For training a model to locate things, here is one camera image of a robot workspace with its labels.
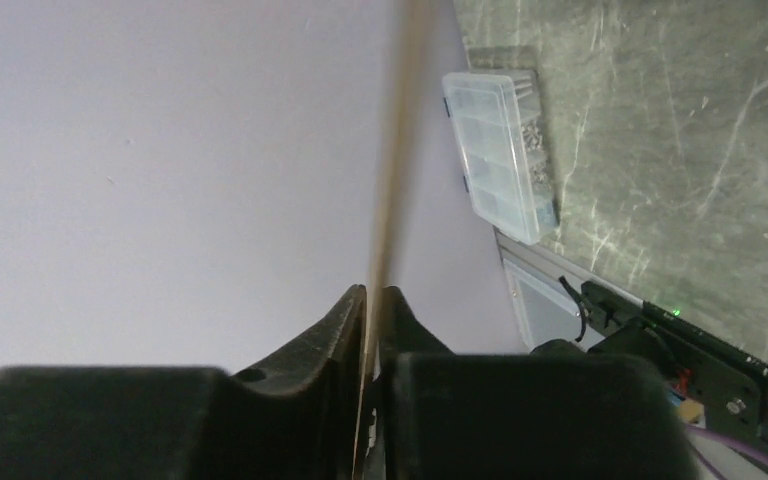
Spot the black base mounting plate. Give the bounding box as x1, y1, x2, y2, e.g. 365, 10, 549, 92
559, 277, 768, 454

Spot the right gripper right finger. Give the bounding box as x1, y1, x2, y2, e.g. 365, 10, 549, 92
380, 287, 698, 479

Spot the brown backing board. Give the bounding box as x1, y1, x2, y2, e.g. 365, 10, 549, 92
350, 1, 434, 479

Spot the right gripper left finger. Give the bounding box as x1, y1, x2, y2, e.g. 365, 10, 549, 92
0, 285, 366, 479

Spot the aluminium rail frame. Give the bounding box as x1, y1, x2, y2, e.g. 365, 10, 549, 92
493, 229, 642, 351

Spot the clear plastic screw box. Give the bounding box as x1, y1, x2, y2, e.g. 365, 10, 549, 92
442, 69, 559, 245

